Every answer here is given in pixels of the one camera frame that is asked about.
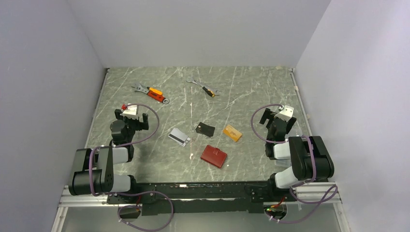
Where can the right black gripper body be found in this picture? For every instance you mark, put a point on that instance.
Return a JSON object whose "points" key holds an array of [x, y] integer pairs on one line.
{"points": [[269, 135]]}

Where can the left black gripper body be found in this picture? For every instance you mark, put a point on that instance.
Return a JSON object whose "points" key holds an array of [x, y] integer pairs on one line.
{"points": [[132, 125]]}

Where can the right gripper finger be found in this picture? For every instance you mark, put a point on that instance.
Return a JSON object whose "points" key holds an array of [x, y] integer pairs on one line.
{"points": [[290, 124], [265, 116]]}

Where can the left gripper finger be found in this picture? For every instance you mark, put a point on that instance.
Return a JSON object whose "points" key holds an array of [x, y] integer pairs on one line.
{"points": [[145, 123], [118, 114]]}

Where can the silver VIP card stack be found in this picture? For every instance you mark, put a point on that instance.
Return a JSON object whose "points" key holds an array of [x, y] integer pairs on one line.
{"points": [[178, 136]]}

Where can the red leather card holder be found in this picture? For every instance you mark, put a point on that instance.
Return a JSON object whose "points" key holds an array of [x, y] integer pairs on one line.
{"points": [[213, 156]]}

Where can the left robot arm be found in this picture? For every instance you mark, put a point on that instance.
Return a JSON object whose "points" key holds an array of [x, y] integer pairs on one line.
{"points": [[94, 168]]}

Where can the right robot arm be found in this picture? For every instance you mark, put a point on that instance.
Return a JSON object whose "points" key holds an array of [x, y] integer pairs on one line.
{"points": [[308, 156]]}

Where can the orange gold card stack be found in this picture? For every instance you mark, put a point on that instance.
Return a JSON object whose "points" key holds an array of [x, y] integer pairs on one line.
{"points": [[232, 133]]}

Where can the black VIP card stack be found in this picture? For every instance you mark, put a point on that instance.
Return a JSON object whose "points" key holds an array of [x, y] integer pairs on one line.
{"points": [[205, 129]]}

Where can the orange red adjustable wrench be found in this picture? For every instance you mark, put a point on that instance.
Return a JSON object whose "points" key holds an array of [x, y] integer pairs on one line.
{"points": [[151, 92]]}

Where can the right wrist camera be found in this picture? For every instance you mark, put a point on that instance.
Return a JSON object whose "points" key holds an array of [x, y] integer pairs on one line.
{"points": [[285, 113]]}

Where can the black yellow handled wrench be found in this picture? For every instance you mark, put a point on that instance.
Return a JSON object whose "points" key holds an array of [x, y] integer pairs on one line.
{"points": [[208, 90]]}

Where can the black aluminium base frame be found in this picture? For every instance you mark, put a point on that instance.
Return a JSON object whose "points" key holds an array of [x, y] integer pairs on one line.
{"points": [[205, 197]]}

